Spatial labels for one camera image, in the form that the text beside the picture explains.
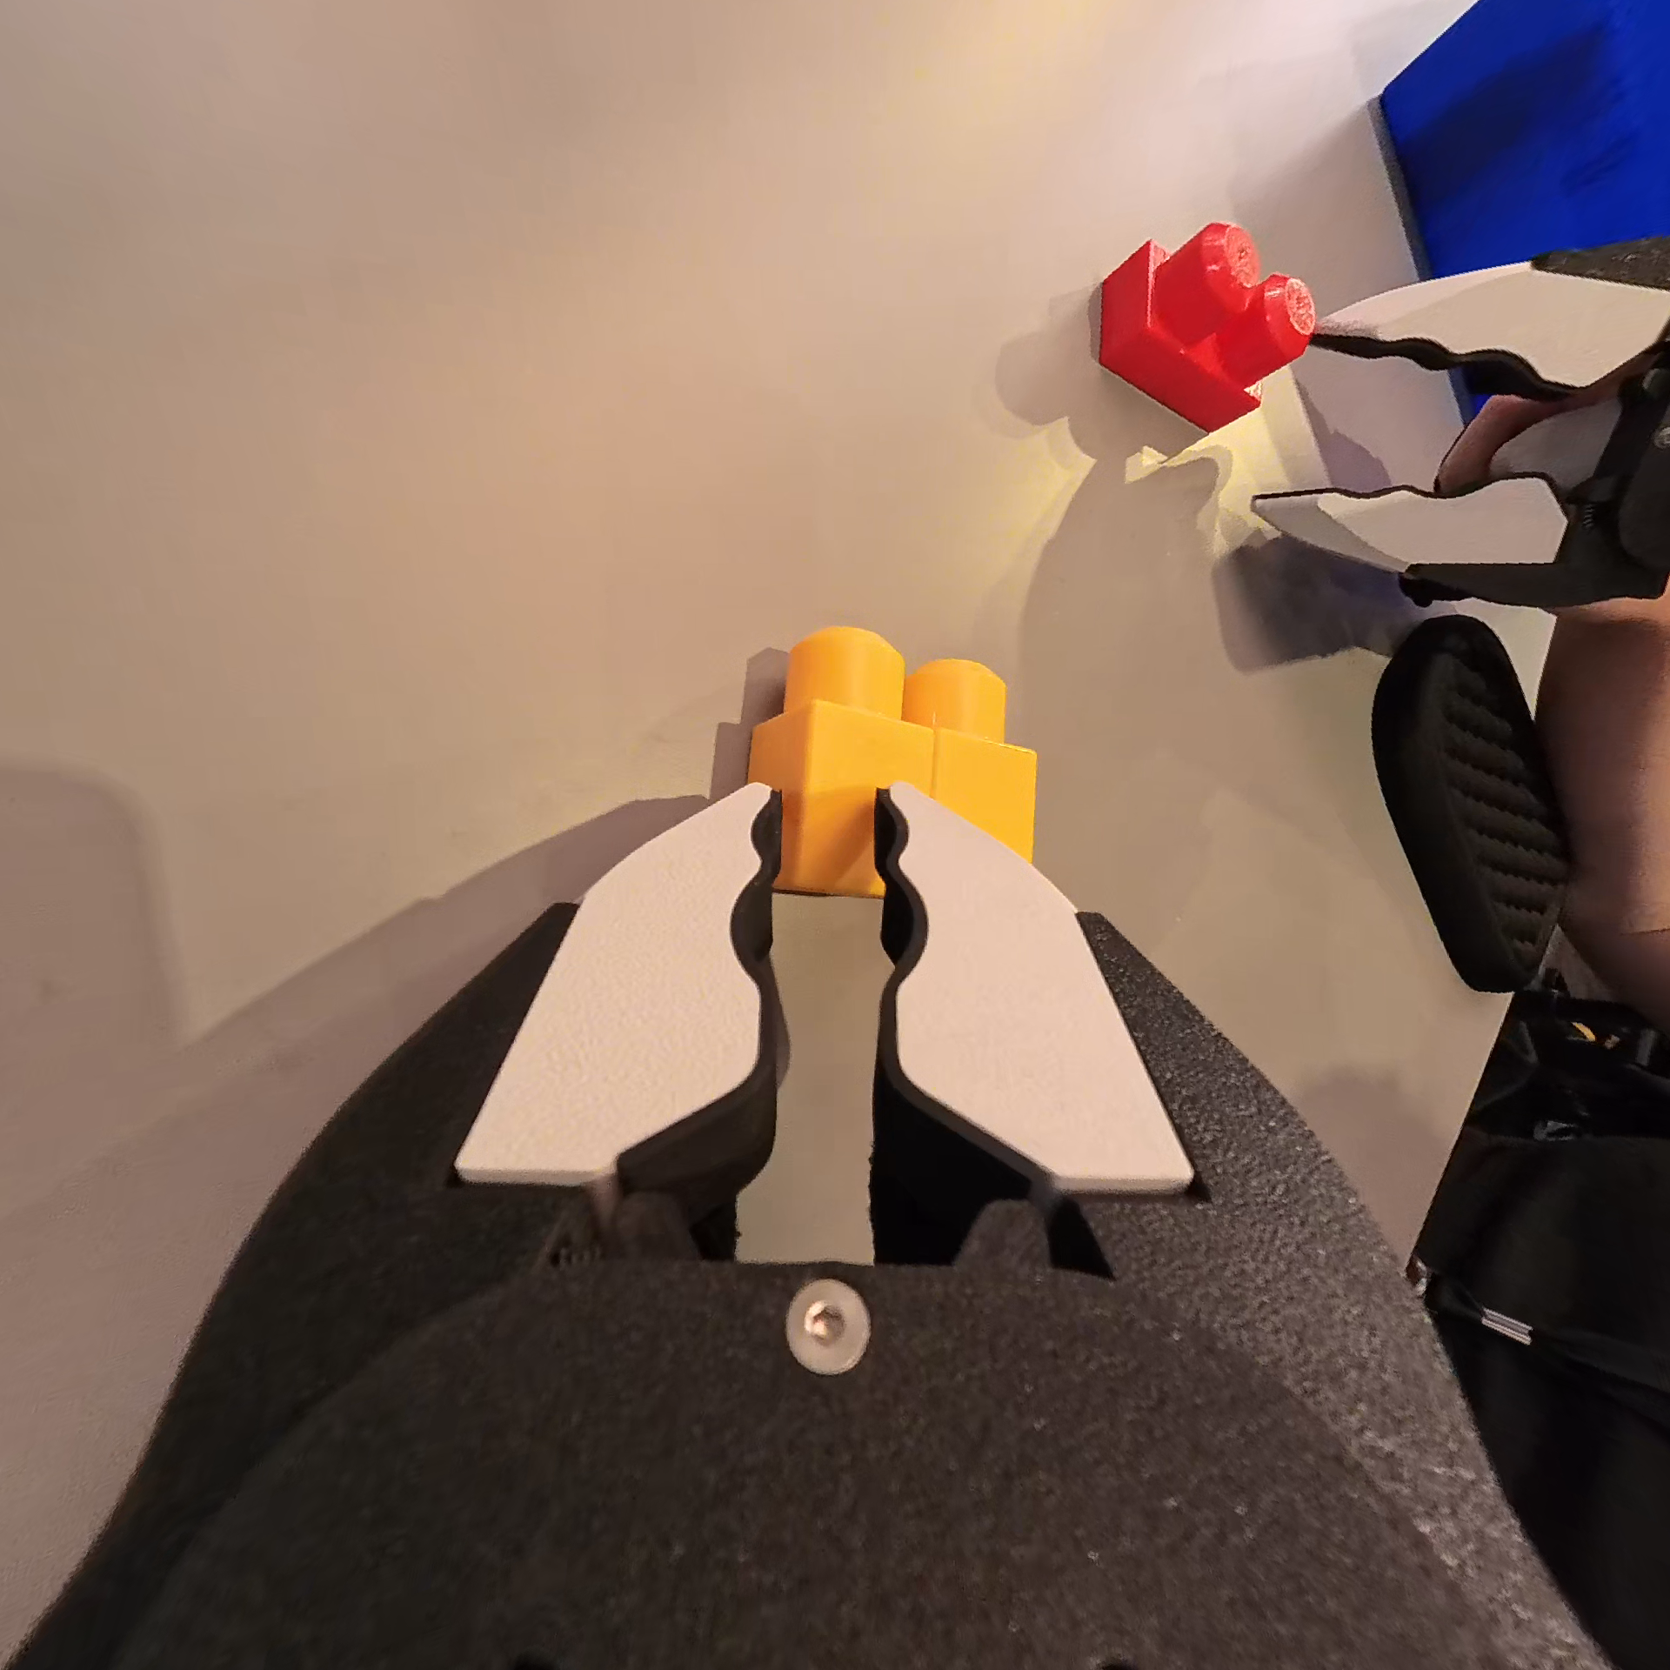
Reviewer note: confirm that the grey desk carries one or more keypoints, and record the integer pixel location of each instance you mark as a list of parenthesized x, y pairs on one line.
[(392, 392)]

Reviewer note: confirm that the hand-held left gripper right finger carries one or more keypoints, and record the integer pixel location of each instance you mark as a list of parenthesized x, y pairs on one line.
[(1019, 1005)]

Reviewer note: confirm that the yellow one-stud block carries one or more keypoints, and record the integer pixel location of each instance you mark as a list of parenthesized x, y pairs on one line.
[(979, 770), (836, 770)]

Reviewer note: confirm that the blue plastic bin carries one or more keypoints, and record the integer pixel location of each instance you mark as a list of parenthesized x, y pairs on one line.
[(1540, 118)]

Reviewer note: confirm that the person's right hand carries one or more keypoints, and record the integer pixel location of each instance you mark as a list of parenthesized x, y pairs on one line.
[(1482, 438)]

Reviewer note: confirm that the red two-stud block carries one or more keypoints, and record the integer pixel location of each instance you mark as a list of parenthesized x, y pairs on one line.
[(1174, 327)]

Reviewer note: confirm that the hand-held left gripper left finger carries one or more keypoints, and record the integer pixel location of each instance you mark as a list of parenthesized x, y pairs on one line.
[(627, 1005)]

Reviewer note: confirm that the person's black trousers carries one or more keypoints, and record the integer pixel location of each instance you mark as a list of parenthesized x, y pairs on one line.
[(1565, 1239)]

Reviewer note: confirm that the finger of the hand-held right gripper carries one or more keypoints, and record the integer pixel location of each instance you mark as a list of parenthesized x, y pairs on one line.
[(1528, 313), (1436, 522)]

